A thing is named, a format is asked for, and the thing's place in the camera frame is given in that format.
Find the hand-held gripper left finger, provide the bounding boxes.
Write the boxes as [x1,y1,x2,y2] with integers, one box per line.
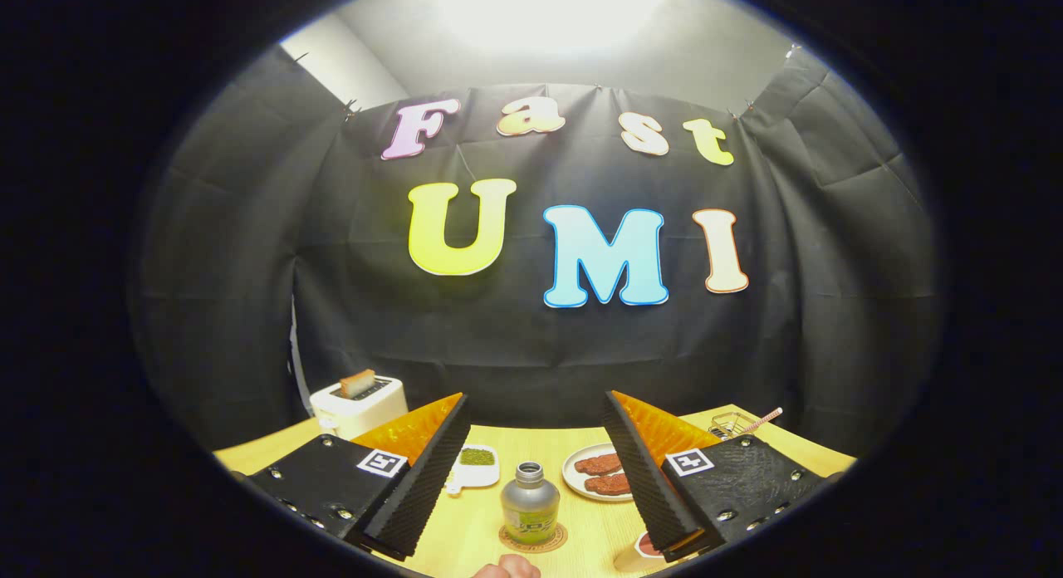
[237,391,473,561]

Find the white toaster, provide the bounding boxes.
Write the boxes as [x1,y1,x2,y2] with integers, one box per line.
[310,376,409,442]

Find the round cork coaster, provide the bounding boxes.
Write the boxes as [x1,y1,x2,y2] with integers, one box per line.
[498,522,569,554]

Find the light wooden table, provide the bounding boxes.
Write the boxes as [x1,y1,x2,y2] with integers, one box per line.
[213,404,856,578]

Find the white cup with wooden handle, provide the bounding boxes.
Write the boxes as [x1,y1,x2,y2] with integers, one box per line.
[615,530,669,572]

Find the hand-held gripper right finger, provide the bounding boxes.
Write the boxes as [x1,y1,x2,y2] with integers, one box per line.
[602,389,831,562]

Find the striped paper straw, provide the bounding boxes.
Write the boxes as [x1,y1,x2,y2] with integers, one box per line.
[739,407,783,435]

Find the white round plate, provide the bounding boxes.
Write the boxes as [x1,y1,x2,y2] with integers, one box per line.
[561,443,636,502]

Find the silver juice bottle green label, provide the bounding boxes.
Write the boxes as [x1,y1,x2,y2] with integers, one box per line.
[500,461,561,544]

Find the wire basket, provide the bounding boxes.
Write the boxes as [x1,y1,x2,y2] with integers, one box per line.
[708,410,761,440]

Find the white divided dish with beans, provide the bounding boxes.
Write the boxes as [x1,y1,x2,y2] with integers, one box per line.
[445,444,501,497]

